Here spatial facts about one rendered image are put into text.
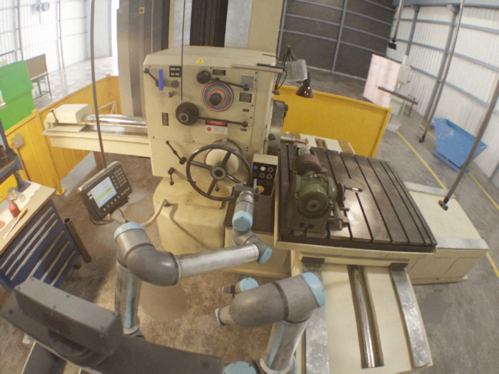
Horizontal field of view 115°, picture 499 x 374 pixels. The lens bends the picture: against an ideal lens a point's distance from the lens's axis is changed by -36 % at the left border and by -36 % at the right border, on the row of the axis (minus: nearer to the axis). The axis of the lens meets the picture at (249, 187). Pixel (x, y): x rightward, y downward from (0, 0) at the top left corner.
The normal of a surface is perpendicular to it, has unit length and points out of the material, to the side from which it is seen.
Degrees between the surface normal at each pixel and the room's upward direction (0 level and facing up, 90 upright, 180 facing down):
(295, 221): 90
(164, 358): 0
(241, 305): 52
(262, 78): 90
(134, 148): 90
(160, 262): 27
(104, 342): 61
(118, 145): 90
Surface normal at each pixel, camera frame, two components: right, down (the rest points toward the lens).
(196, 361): 0.11, -0.79
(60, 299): 0.13, -0.98
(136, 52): -0.09, 0.59
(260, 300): -0.36, -0.59
